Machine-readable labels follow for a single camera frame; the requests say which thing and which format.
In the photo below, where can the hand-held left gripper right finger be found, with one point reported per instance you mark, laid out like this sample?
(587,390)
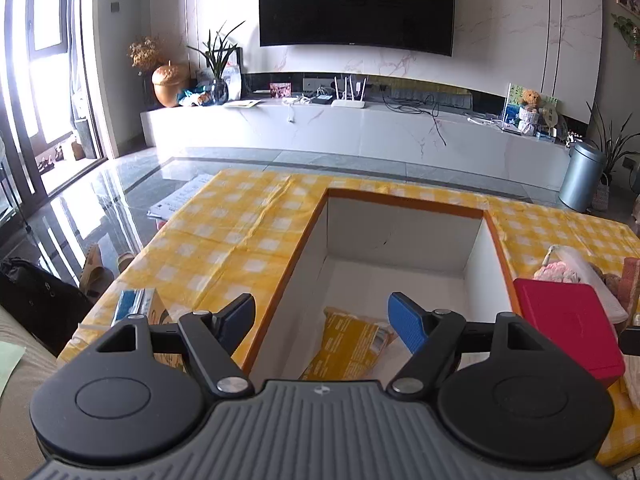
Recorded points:
(407,325)

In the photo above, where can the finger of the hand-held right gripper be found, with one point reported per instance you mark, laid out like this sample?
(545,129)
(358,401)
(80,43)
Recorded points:
(631,341)

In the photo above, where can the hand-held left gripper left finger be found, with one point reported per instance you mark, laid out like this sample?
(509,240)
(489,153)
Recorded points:
(239,321)

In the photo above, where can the yellow snack packet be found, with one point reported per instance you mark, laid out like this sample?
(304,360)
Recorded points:
(345,345)

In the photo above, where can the white cardboard box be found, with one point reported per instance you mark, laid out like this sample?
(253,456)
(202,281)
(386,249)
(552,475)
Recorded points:
(400,240)

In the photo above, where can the white plastic bag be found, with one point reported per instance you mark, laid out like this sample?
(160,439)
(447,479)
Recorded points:
(606,302)

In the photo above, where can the orange brick-pattern item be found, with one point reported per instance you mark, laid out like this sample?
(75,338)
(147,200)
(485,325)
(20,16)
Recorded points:
(632,285)

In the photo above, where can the brown plush toy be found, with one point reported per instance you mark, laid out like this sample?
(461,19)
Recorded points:
(607,277)

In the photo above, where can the red box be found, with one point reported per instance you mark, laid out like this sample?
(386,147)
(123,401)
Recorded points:
(565,325)

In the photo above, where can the yellow checkered tablecloth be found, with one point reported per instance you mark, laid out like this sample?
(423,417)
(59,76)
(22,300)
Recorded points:
(225,230)

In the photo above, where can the pink fluffy cloth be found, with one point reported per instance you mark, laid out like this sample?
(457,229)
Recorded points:
(552,272)

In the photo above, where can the blue and yellow carton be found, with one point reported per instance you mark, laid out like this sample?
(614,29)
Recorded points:
(135,302)

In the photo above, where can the brown slipper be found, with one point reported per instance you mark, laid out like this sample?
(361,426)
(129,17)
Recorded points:
(95,275)
(125,261)

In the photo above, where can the white paper sheets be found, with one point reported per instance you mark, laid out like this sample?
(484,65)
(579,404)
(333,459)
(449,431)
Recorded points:
(180,197)

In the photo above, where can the silver trash can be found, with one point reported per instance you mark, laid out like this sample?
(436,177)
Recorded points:
(580,177)

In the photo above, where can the potted green plant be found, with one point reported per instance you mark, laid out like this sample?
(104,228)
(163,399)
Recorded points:
(615,152)

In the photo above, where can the white marble television cabinet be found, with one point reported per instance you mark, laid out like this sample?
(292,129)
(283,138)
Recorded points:
(350,130)

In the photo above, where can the black bag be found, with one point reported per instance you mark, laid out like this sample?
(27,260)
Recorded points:
(35,300)

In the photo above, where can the beige sofa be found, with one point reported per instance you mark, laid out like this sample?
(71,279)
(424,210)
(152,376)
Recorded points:
(30,375)

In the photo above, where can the green booklet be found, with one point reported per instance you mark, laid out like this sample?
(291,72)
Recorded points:
(242,104)

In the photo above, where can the white router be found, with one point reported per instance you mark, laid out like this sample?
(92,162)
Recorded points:
(348,103)

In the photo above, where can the green plant in glass vase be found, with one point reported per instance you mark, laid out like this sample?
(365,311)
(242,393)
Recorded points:
(218,90)

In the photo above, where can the light green paper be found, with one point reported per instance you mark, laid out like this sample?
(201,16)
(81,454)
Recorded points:
(10,365)

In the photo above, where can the small pink photo card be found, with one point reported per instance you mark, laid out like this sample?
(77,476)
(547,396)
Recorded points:
(280,90)

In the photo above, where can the blue picture card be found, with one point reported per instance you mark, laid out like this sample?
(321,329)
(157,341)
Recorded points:
(511,105)

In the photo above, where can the golden acorn jar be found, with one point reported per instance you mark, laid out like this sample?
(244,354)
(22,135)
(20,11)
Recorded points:
(169,85)

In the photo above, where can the teddy bear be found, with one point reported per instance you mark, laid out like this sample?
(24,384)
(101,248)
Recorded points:
(530,107)

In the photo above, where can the dried flower bouquet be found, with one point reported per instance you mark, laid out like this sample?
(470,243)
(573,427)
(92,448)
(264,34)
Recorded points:
(146,52)

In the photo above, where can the glass sliding door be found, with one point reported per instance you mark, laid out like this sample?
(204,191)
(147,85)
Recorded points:
(45,85)

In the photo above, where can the hanging green plant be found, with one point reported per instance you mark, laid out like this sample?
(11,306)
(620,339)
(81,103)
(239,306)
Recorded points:
(627,32)

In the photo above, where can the black picture frame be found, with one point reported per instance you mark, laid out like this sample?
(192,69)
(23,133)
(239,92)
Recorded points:
(235,67)

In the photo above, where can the black wall television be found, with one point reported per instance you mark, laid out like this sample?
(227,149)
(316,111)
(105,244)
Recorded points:
(355,5)

